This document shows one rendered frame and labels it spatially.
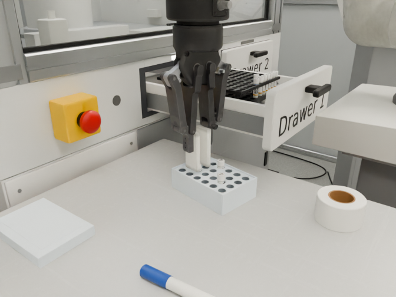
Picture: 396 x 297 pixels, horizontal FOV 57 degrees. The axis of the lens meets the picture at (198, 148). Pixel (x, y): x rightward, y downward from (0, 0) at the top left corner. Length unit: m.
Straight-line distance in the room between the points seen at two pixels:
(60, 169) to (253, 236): 0.38
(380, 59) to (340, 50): 0.79
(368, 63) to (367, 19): 0.73
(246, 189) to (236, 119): 0.15
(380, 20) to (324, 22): 1.54
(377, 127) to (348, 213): 0.29
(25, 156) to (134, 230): 0.24
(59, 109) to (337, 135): 0.56
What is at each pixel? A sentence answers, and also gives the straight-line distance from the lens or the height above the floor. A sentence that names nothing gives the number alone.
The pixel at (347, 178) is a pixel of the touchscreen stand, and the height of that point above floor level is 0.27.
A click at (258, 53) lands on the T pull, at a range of 1.12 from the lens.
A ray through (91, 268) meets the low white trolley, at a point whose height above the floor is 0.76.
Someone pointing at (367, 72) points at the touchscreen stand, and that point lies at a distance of 1.70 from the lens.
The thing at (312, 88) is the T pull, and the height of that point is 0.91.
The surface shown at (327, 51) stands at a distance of 2.49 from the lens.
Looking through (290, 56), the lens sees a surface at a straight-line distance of 2.59.
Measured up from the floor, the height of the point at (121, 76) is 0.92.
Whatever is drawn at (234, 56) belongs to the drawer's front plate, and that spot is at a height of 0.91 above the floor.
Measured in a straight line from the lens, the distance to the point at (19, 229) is 0.58.
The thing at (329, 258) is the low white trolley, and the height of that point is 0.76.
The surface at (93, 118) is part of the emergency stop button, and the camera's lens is 0.64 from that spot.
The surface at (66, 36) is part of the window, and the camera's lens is 0.70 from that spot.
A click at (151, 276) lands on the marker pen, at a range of 0.46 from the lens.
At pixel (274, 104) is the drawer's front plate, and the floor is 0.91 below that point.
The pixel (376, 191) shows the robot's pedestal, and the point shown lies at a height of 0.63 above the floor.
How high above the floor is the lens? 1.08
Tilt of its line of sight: 24 degrees down
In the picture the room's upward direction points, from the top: straight up
